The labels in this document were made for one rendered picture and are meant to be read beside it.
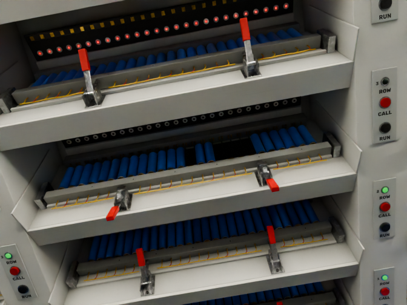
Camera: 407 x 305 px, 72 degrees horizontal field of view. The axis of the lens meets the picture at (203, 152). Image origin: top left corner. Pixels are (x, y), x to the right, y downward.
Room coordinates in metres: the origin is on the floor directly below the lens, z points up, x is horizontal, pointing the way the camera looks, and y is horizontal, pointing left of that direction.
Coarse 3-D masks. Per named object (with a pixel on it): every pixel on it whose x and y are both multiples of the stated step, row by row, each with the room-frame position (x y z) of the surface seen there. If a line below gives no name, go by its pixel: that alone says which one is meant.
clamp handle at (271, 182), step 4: (264, 168) 0.47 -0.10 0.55; (264, 172) 0.47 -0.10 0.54; (264, 176) 0.46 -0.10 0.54; (268, 176) 0.45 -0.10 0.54; (268, 180) 0.43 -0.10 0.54; (272, 180) 0.43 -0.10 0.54; (268, 184) 0.42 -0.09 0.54; (272, 184) 0.42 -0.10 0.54; (276, 184) 0.41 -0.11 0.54; (272, 188) 0.40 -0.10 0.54; (276, 188) 0.40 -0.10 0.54
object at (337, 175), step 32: (192, 128) 0.63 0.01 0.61; (320, 128) 0.59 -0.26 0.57; (352, 160) 0.47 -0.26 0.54; (32, 192) 0.52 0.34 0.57; (160, 192) 0.50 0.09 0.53; (192, 192) 0.49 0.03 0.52; (224, 192) 0.47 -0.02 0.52; (256, 192) 0.46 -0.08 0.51; (288, 192) 0.47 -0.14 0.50; (320, 192) 0.47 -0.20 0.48; (32, 224) 0.49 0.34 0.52; (64, 224) 0.47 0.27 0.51; (96, 224) 0.47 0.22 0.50; (128, 224) 0.48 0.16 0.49; (160, 224) 0.48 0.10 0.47
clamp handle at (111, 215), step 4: (120, 196) 0.48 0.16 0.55; (120, 200) 0.47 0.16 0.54; (116, 204) 0.46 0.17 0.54; (120, 204) 0.46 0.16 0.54; (112, 208) 0.44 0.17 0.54; (116, 208) 0.44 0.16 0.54; (108, 212) 0.42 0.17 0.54; (112, 212) 0.42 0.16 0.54; (116, 212) 0.43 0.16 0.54; (108, 216) 0.41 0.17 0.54; (112, 216) 0.41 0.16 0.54; (108, 220) 0.41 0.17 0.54
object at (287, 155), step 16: (320, 144) 0.51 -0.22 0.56; (224, 160) 0.52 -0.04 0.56; (240, 160) 0.51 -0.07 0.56; (256, 160) 0.50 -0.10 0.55; (272, 160) 0.51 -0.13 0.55; (288, 160) 0.51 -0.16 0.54; (320, 160) 0.49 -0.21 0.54; (144, 176) 0.52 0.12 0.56; (160, 176) 0.51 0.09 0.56; (176, 176) 0.51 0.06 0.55; (192, 176) 0.51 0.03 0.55; (48, 192) 0.53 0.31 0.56; (64, 192) 0.52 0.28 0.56; (80, 192) 0.51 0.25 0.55; (96, 192) 0.52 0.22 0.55; (112, 192) 0.52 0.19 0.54; (144, 192) 0.50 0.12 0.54
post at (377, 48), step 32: (320, 0) 0.57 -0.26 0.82; (352, 0) 0.46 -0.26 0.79; (384, 32) 0.46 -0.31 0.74; (384, 64) 0.45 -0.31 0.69; (320, 96) 0.59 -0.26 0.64; (352, 96) 0.46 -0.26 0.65; (352, 128) 0.47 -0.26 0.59; (384, 160) 0.45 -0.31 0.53; (352, 192) 0.47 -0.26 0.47; (352, 224) 0.48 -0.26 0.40; (384, 256) 0.45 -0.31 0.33; (352, 288) 0.49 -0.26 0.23
